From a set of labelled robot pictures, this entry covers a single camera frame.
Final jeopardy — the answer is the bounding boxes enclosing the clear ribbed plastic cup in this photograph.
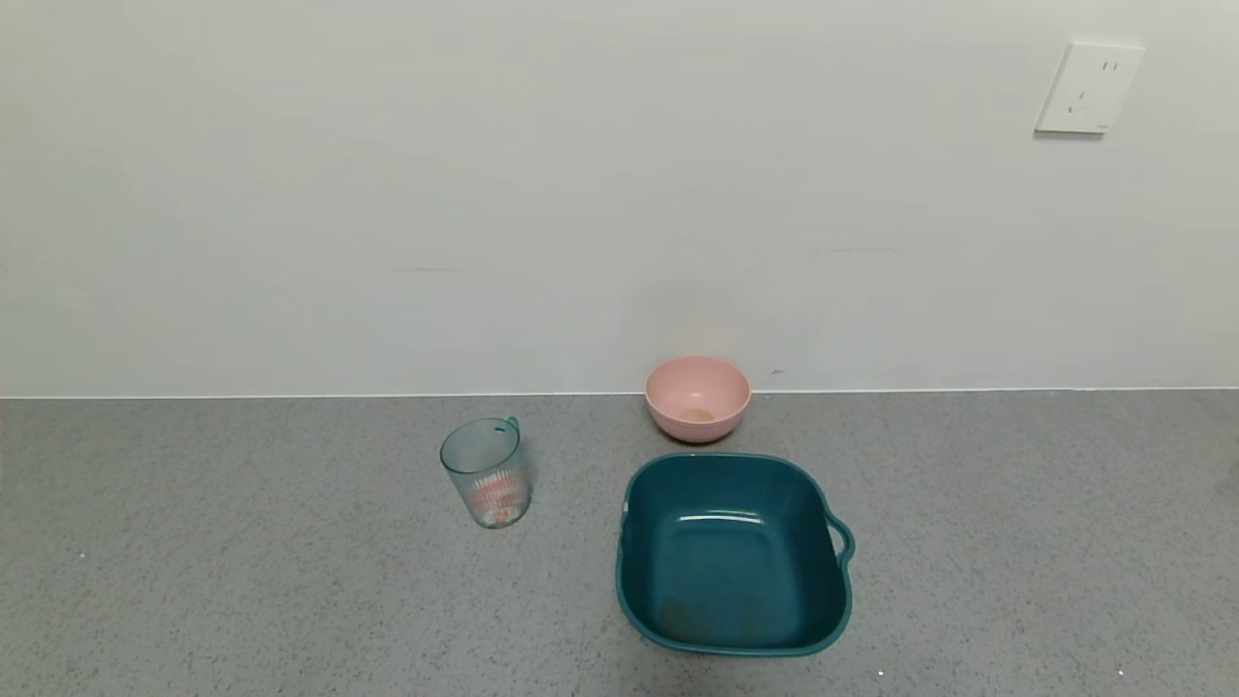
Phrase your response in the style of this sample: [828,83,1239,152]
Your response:
[439,416,533,530]

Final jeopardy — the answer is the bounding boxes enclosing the white wall power socket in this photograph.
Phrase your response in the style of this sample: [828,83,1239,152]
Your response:
[1034,41,1146,136]

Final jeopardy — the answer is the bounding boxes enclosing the teal square plastic basin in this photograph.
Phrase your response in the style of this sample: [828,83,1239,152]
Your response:
[615,451,857,659]

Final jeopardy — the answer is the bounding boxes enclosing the pink plastic bowl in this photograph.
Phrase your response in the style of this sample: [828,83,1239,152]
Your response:
[645,355,753,444]

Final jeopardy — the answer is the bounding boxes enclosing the red and white solid pieces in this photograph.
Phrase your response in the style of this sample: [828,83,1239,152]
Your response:
[468,471,529,529]

